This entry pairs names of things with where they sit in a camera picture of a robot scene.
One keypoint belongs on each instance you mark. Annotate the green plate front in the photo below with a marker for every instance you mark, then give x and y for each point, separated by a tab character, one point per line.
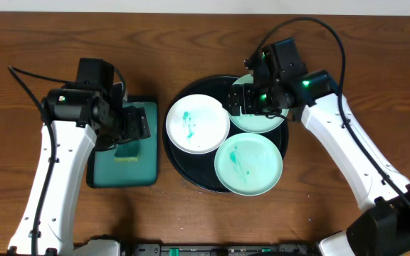
248	164

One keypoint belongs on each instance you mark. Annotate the green yellow sponge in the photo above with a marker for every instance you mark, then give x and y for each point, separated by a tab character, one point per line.
127	152

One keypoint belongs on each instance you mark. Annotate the rectangular black water tray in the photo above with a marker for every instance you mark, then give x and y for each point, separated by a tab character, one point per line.
105	172

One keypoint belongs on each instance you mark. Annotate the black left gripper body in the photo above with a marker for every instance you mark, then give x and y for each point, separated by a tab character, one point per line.
134	125

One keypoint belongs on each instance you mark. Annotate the white plate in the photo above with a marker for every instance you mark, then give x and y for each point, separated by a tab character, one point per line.
197	124

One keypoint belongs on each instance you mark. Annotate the round black tray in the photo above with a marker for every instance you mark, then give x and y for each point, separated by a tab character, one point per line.
199	169

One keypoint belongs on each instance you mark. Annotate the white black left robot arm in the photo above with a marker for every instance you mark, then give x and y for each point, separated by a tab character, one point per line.
104	138

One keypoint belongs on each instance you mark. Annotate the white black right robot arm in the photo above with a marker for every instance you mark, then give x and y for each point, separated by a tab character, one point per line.
382	193

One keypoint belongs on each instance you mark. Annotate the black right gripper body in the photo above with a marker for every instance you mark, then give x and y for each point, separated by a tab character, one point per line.
239	99

